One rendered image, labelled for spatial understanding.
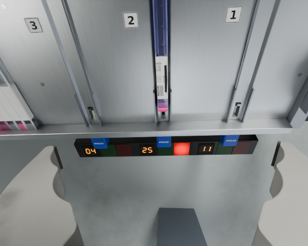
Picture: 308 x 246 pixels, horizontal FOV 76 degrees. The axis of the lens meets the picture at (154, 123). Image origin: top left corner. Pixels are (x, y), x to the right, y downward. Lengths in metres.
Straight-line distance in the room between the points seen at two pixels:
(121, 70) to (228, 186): 0.95
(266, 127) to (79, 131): 0.28
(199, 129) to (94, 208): 0.95
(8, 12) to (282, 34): 0.30
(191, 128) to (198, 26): 0.14
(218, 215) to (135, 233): 0.44
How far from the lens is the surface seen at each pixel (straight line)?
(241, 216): 1.20
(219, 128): 0.31
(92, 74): 0.28
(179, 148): 0.38
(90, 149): 0.40
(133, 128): 0.31
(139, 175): 1.07
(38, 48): 0.29
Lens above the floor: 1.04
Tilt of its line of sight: 87 degrees down
